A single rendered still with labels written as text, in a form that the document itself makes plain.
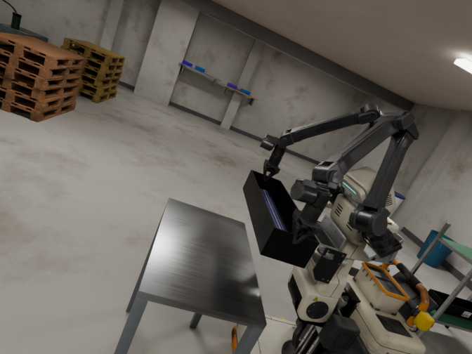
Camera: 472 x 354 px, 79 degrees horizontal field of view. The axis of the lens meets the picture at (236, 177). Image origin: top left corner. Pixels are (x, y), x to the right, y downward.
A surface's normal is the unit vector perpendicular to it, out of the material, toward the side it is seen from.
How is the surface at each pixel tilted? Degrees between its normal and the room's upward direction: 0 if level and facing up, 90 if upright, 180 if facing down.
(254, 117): 90
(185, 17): 90
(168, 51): 90
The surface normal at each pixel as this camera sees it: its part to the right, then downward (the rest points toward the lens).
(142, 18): 0.10, 0.36
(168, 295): 0.39, -0.87
